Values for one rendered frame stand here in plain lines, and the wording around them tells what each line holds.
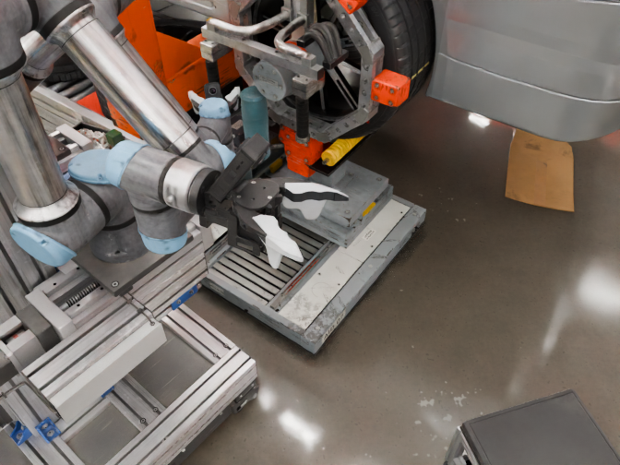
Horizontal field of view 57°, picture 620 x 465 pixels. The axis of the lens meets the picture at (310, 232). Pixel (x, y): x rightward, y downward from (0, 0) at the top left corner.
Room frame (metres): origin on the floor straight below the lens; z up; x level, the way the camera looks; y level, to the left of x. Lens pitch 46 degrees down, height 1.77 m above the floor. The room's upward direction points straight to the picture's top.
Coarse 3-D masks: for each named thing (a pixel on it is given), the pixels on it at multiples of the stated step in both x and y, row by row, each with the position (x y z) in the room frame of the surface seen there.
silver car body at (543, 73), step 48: (192, 0) 2.20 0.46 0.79; (480, 0) 1.53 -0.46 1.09; (528, 0) 1.46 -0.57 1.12; (576, 0) 1.39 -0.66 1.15; (480, 48) 1.51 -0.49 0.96; (528, 48) 1.44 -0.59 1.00; (576, 48) 1.37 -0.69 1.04; (432, 96) 1.58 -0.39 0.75; (480, 96) 1.49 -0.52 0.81; (528, 96) 1.42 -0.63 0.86; (576, 96) 1.35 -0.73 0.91
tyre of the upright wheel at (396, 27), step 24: (384, 0) 1.57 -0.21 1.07; (408, 0) 1.63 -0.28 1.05; (384, 24) 1.55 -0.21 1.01; (408, 24) 1.58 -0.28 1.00; (432, 24) 1.67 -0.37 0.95; (408, 48) 1.54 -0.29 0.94; (432, 48) 1.66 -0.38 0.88; (408, 72) 1.53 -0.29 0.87; (408, 96) 1.58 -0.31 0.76; (384, 120) 1.54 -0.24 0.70
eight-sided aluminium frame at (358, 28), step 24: (240, 0) 1.76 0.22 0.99; (336, 0) 1.55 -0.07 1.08; (240, 24) 1.77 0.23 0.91; (360, 24) 1.56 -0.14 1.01; (360, 48) 1.50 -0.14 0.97; (384, 48) 1.52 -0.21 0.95; (240, 72) 1.77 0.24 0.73; (360, 96) 1.49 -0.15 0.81; (288, 120) 1.66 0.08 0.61; (312, 120) 1.65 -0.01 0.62; (360, 120) 1.49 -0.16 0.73
